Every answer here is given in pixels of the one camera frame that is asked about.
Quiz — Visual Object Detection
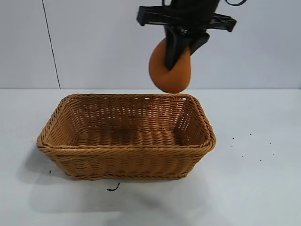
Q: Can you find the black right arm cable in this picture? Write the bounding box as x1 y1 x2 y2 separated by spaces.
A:
225 0 247 7

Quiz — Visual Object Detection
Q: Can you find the brown woven wicker basket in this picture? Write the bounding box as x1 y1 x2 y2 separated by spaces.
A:
36 93 217 181

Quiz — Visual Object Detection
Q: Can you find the orange fruit with stem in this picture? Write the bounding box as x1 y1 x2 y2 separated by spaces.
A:
148 39 192 94

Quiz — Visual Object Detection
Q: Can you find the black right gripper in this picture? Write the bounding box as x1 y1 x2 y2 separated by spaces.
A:
136 0 237 70

